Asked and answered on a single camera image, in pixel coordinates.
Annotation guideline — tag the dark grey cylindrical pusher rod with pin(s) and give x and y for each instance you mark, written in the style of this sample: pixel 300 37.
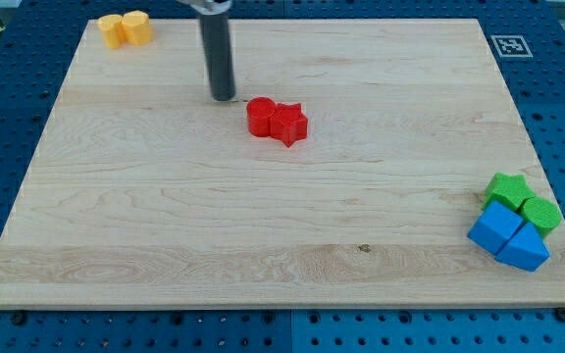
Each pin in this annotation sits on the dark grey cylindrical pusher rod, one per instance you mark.
pixel 216 40

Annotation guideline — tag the green cylinder block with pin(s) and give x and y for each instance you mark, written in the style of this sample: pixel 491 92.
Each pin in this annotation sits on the green cylinder block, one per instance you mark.
pixel 542 213

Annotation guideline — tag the yellow hexagon block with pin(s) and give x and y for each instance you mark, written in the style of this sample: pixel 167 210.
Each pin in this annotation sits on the yellow hexagon block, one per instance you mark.
pixel 137 28

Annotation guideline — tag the silver metal rod mount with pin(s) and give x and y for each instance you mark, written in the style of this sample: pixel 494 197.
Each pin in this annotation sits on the silver metal rod mount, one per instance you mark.
pixel 208 7

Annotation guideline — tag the blue triangle block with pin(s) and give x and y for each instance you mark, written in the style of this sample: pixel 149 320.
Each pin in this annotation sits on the blue triangle block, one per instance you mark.
pixel 525 250

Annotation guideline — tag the green star block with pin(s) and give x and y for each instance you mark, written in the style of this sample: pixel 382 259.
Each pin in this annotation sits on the green star block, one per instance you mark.
pixel 510 191

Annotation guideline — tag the light wooden board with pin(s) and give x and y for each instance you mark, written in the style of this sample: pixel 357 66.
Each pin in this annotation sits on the light wooden board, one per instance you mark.
pixel 144 193

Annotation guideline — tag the red cylinder block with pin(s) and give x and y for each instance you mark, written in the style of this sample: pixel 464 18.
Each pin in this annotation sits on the red cylinder block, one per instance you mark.
pixel 259 111

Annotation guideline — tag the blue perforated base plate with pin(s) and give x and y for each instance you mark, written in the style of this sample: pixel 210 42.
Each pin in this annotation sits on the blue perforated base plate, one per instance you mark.
pixel 36 47

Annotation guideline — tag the red star block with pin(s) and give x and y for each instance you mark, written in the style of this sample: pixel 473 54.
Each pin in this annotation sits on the red star block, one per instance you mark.
pixel 289 124

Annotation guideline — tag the blue cube block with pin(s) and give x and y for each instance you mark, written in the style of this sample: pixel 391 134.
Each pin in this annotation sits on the blue cube block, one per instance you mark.
pixel 494 227

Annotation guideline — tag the white fiducial marker tag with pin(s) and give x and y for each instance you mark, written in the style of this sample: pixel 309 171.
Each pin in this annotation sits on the white fiducial marker tag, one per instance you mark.
pixel 511 46

